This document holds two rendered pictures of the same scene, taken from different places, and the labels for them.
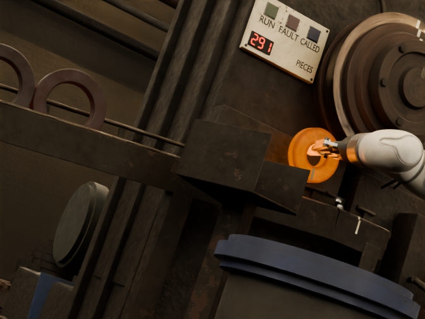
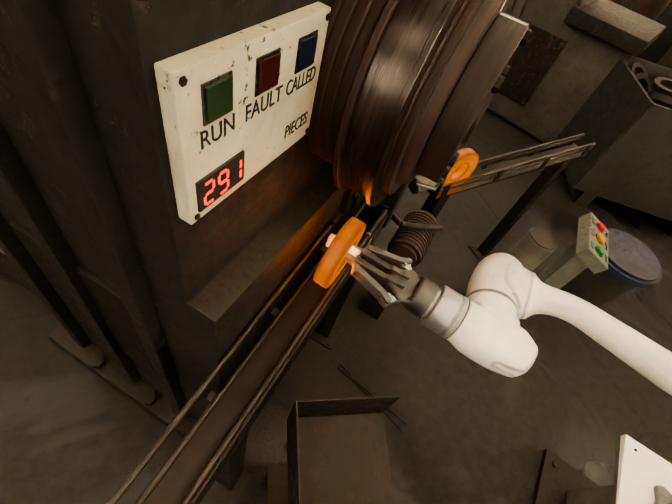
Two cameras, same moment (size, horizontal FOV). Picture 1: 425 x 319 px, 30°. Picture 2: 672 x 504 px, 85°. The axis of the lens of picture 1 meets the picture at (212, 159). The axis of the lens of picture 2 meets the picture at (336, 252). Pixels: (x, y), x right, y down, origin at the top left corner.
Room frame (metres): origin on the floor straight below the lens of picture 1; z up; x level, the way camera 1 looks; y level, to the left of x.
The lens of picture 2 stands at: (1.90, 0.12, 1.40)
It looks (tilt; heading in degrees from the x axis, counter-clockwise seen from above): 50 degrees down; 308
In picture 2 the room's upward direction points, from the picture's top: 20 degrees clockwise
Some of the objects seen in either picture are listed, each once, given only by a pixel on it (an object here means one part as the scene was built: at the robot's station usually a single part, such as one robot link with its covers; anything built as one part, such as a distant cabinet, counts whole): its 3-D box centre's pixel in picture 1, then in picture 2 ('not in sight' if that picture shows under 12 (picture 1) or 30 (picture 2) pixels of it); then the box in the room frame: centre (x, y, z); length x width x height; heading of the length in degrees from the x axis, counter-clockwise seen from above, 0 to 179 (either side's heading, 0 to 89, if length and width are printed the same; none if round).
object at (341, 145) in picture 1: (348, 150); (409, 289); (2.05, -0.33, 0.84); 0.09 x 0.08 x 0.07; 25
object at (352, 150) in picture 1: (365, 150); (442, 310); (1.98, -0.37, 0.83); 0.09 x 0.06 x 0.09; 115
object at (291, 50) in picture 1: (286, 38); (257, 110); (2.25, -0.09, 1.15); 0.26 x 0.02 x 0.18; 115
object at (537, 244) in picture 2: not in sight; (506, 275); (2.03, -1.27, 0.26); 0.12 x 0.12 x 0.52
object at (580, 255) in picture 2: not in sight; (548, 281); (1.90, -1.37, 0.31); 0.24 x 0.16 x 0.62; 115
